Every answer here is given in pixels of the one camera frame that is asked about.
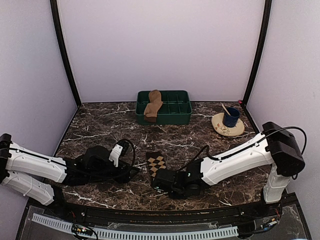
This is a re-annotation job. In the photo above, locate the black frame post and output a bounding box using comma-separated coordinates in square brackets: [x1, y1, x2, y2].
[242, 0, 272, 108]
[49, 0, 82, 108]

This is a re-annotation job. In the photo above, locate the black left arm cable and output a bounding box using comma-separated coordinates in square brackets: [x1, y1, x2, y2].
[74, 138, 136, 181]

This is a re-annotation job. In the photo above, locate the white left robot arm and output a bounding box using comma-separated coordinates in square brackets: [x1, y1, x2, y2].
[0, 133, 140, 218]

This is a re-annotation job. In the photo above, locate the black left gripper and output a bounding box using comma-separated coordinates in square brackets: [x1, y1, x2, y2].
[87, 159, 140, 184]

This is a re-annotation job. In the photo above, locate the black right frame post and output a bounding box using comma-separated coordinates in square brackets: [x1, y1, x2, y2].
[242, 0, 272, 108]

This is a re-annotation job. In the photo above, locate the black front table rail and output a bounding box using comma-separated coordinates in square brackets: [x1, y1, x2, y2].
[61, 202, 280, 225]

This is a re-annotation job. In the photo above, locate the black left frame post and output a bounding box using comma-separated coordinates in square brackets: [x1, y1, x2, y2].
[49, 0, 82, 108]

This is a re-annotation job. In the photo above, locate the green compartment tray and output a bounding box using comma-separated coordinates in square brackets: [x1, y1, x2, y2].
[135, 90, 192, 125]

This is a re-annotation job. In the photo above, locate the dark blue mug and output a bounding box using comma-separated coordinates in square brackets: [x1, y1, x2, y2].
[222, 107, 240, 128]

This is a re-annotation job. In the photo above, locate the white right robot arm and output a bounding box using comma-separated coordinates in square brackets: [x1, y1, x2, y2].
[169, 121, 306, 217]

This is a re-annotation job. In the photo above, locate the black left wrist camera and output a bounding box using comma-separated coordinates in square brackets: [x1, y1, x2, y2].
[82, 144, 126, 174]

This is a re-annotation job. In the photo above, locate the tan brown sock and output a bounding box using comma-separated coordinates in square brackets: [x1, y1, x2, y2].
[144, 89, 163, 123]

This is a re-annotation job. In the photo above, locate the white slotted cable duct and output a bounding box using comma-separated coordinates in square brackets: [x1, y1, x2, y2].
[31, 213, 239, 240]

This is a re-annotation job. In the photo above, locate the cream floral plate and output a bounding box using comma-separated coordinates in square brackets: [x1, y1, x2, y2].
[211, 112, 246, 137]

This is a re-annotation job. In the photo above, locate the brown argyle sock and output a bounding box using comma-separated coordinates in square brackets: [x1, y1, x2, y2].
[146, 151, 167, 181]

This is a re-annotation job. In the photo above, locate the small circuit board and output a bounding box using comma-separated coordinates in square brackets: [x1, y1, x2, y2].
[71, 224, 94, 238]

